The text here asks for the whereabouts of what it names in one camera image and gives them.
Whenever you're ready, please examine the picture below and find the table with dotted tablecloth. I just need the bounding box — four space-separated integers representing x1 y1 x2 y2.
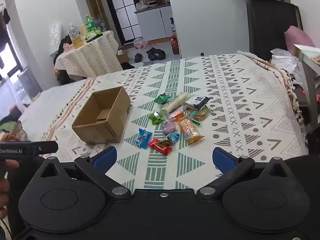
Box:
54 31 123 78

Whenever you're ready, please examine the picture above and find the white kitchen cabinet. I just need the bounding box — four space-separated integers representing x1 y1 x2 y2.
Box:
135 5 175 42

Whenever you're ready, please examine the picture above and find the red candy packet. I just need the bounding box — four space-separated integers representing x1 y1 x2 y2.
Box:
147 138 173 155

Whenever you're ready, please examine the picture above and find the clear cookie packet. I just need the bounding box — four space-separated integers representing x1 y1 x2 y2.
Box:
191 107 213 122

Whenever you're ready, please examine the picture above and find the purple mochi packet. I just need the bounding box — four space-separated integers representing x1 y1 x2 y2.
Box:
162 120 179 134

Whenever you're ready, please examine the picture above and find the blue multicoloured candy packet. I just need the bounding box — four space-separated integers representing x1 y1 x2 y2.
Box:
161 133 180 145

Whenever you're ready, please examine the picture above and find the pink wrapped bottle pack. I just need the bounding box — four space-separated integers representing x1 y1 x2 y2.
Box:
133 37 148 50

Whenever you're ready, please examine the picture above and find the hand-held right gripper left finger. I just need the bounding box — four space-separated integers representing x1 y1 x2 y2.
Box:
37 146 132 200

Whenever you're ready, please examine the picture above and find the black office chair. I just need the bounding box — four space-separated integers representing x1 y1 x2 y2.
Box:
246 0 303 60

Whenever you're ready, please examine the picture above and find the long white snack packet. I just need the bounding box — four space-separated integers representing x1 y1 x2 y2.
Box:
161 92 188 114

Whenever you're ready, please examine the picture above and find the brown cardboard box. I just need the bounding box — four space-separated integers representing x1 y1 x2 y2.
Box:
72 86 132 145

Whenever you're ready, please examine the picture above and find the black and white snack packet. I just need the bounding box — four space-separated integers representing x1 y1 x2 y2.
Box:
185 94 211 110

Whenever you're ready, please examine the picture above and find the white desk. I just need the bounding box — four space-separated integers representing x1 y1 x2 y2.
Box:
292 44 320 130

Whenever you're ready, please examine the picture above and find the small orange snack packet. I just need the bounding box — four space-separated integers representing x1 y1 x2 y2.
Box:
170 111 184 122

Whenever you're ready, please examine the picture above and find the clear bottle with yellow drink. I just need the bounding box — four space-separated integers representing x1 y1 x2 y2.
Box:
68 23 82 47

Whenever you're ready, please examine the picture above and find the black framed glass door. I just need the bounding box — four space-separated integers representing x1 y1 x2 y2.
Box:
101 0 140 44

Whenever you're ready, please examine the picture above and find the pink pillow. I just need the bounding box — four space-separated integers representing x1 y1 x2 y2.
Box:
284 25 316 55

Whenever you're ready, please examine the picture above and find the green tissue pack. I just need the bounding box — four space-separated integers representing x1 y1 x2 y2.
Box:
86 29 102 42

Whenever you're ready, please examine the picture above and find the green soda bottle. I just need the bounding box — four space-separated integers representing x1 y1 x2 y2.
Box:
85 14 97 32

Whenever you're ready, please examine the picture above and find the window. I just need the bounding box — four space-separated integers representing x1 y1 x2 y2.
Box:
0 5 28 98

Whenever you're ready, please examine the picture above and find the white bed sheet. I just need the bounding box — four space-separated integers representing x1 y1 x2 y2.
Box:
19 79 87 140

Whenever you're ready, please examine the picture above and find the black clothing pile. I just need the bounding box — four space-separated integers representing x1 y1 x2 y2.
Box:
56 69 75 83

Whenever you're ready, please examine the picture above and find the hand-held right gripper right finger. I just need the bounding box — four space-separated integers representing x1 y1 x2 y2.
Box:
197 147 293 200

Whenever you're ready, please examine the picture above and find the bubble wrap sheet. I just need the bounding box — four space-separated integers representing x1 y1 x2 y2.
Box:
49 22 62 55

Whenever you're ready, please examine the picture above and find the white crumpled clothes pile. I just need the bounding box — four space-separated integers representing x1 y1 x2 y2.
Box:
270 48 304 75

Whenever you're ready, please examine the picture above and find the small cardboard floor box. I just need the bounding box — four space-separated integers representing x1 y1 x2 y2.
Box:
117 47 130 64

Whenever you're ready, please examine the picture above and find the person's left hand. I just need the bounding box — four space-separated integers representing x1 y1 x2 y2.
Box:
0 159 20 209

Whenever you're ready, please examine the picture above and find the orange rice cracker packet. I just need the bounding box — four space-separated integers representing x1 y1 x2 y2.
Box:
179 118 204 145

